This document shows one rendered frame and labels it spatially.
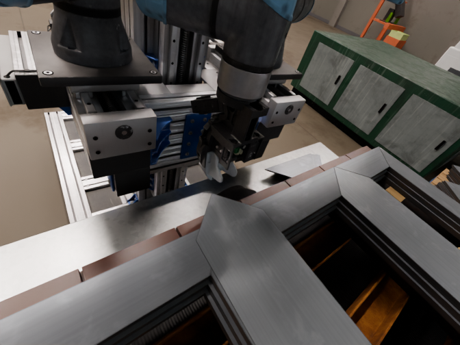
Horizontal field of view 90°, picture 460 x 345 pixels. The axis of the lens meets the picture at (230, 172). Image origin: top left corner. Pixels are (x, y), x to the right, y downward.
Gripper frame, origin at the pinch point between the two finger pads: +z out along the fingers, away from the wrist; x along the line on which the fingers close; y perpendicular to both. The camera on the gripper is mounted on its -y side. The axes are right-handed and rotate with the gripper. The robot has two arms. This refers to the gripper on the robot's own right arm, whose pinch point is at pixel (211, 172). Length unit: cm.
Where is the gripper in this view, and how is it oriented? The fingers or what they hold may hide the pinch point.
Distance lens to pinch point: 50.3
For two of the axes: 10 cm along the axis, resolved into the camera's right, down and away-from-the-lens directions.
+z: -2.2, 7.0, 6.8
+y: 6.1, 6.4, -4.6
